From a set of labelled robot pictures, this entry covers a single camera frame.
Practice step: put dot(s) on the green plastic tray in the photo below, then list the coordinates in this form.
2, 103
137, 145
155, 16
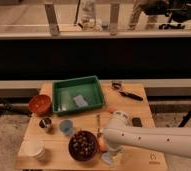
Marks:
64, 91

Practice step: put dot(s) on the small metal cup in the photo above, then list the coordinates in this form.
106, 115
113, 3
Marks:
46, 124

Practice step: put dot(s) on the black remote control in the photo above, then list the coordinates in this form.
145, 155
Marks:
136, 121

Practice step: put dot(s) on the orange apple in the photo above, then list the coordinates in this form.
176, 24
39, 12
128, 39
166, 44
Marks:
102, 146

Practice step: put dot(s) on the red bowl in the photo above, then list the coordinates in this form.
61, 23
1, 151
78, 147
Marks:
40, 104

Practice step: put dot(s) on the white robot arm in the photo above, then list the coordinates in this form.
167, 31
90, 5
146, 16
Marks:
174, 140

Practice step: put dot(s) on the light blue towel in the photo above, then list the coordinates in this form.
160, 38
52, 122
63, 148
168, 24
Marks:
112, 159

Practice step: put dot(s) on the black handled can opener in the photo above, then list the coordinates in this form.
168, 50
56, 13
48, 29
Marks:
117, 86

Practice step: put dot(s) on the white stacked bowls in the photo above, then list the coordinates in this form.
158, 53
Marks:
35, 149

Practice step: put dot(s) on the orange carrot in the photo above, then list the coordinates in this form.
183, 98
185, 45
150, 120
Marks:
111, 110

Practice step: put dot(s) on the dark brown bowl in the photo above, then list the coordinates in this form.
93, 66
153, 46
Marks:
83, 146

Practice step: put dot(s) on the blue plastic cup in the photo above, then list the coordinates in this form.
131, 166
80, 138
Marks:
66, 127

